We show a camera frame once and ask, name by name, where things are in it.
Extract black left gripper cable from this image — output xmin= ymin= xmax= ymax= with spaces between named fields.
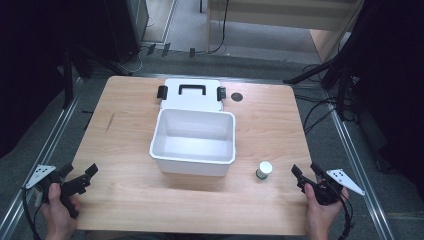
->
xmin=21 ymin=186 xmax=44 ymax=240

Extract beige wooden cabinet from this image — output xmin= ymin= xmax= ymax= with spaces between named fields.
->
xmin=205 ymin=0 xmax=366 ymax=64

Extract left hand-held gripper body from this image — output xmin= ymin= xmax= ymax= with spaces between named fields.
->
xmin=25 ymin=164 xmax=92 ymax=220

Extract black hanging cable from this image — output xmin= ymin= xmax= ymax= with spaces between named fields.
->
xmin=194 ymin=0 xmax=232 ymax=55

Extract white plastic storage box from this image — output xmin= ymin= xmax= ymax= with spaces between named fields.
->
xmin=148 ymin=78 xmax=237 ymax=178

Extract dark cabinet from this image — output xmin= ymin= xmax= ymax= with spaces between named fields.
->
xmin=101 ymin=0 xmax=150 ymax=65

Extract person's left hand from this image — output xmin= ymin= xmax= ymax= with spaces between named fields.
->
xmin=39 ymin=182 xmax=82 ymax=240

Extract person's right hand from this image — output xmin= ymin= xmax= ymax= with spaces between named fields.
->
xmin=303 ymin=182 xmax=350 ymax=240

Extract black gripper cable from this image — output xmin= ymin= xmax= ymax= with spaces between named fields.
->
xmin=337 ymin=191 xmax=355 ymax=240
xmin=21 ymin=186 xmax=44 ymax=240

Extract white floor cable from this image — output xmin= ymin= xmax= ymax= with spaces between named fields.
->
xmin=115 ymin=46 xmax=149 ymax=75

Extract black metal stand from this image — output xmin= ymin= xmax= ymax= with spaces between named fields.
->
xmin=62 ymin=48 xmax=76 ymax=110

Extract aluminium frame rail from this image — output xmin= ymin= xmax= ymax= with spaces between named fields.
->
xmin=321 ymin=89 xmax=396 ymax=240
xmin=0 ymin=77 xmax=84 ymax=240

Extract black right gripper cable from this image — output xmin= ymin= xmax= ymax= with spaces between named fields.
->
xmin=337 ymin=191 xmax=355 ymax=240

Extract black floor cables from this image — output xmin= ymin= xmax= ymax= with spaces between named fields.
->
xmin=294 ymin=93 xmax=338 ymax=136

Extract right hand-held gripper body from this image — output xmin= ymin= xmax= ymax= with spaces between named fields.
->
xmin=298 ymin=168 xmax=366 ymax=206

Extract small white green-label bottle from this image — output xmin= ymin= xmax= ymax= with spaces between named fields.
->
xmin=255 ymin=160 xmax=274 ymax=181

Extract black tripod stand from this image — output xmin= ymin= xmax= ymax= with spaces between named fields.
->
xmin=282 ymin=49 xmax=359 ymax=122

